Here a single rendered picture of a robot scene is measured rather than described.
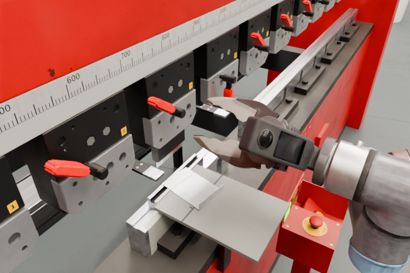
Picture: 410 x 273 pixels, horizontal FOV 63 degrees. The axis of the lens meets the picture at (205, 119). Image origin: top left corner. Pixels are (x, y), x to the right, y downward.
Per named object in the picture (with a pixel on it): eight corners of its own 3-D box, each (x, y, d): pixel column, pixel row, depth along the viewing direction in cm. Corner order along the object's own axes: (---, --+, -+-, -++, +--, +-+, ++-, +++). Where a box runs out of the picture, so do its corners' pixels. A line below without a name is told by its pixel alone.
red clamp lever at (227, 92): (231, 114, 83) (233, 78, 78) (217, 109, 85) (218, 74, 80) (235, 110, 85) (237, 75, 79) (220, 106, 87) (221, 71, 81)
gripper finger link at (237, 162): (218, 165, 54) (272, 171, 50) (214, 164, 53) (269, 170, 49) (221, 136, 55) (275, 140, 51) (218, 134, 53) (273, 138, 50)
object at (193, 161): (158, 211, 81) (157, 202, 79) (148, 206, 82) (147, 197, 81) (203, 165, 95) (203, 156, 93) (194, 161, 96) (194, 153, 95)
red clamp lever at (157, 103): (160, 98, 56) (187, 110, 65) (141, 91, 58) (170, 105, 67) (156, 108, 56) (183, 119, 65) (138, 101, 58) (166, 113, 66)
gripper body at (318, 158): (252, 161, 58) (323, 188, 53) (237, 156, 50) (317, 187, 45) (268, 119, 58) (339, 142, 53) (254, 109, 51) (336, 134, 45)
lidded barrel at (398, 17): (401, 16, 562) (413, -22, 530) (406, 24, 523) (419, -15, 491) (370, 13, 574) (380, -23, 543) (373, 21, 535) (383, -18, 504)
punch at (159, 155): (160, 169, 77) (156, 136, 72) (152, 166, 78) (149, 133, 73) (185, 147, 84) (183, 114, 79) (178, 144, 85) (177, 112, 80)
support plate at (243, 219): (257, 264, 67) (257, 261, 66) (154, 209, 79) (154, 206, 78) (290, 206, 79) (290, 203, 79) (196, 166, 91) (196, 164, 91)
